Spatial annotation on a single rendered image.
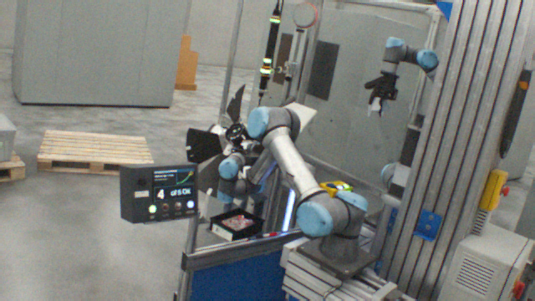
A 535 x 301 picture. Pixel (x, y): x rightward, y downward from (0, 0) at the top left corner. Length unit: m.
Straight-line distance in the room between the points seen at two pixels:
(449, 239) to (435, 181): 0.20
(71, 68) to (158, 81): 1.52
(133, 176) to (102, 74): 6.16
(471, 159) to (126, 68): 6.72
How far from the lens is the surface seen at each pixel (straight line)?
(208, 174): 2.26
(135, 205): 1.53
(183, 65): 10.37
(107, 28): 7.55
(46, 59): 7.38
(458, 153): 1.56
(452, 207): 1.59
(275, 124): 1.61
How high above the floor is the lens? 1.78
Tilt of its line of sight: 16 degrees down
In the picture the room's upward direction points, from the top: 11 degrees clockwise
